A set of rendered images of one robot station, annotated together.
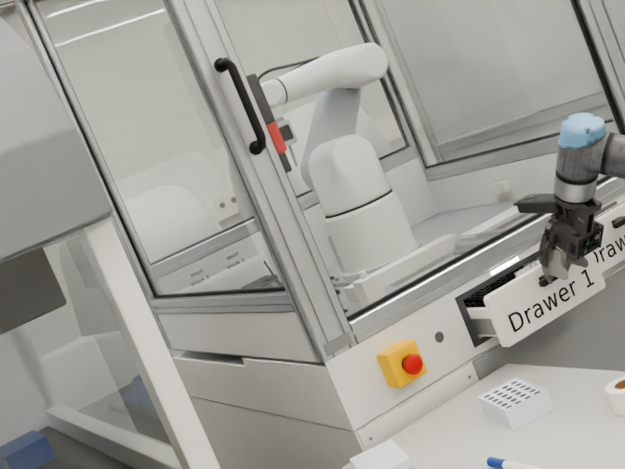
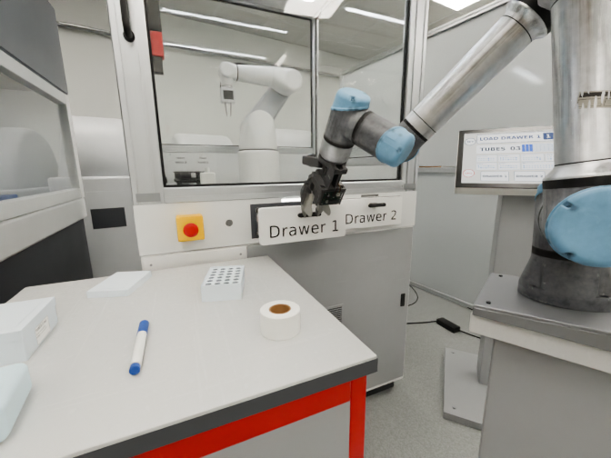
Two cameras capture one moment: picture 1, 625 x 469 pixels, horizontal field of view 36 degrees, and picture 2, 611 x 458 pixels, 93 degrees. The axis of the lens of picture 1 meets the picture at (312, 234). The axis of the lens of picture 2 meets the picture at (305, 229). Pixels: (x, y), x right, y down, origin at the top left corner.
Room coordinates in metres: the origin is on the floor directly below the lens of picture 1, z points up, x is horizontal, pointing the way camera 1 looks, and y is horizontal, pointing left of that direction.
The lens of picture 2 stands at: (1.00, -0.44, 1.04)
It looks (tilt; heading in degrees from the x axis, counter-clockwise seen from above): 12 degrees down; 3
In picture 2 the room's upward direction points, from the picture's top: 1 degrees counter-clockwise
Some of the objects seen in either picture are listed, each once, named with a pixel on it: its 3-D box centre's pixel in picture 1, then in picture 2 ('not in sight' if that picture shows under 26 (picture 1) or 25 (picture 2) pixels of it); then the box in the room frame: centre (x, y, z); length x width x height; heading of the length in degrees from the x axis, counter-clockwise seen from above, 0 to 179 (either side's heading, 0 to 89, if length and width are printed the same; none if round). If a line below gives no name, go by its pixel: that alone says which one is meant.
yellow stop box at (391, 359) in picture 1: (402, 363); (190, 227); (1.81, -0.06, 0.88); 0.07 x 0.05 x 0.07; 116
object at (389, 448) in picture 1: (379, 462); (122, 283); (1.65, 0.05, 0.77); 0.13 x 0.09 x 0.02; 8
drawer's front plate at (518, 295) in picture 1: (546, 291); (304, 223); (1.89, -0.39, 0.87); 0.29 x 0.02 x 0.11; 116
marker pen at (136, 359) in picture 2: (517, 467); (140, 343); (1.40, -0.15, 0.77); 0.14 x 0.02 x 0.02; 26
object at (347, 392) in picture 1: (408, 291); (265, 203); (2.42, -0.17, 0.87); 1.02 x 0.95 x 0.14; 116
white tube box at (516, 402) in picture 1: (514, 402); (225, 282); (1.63, -0.22, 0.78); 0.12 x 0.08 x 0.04; 11
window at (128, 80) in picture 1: (139, 122); not in sight; (2.20, 0.27, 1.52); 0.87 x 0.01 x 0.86; 26
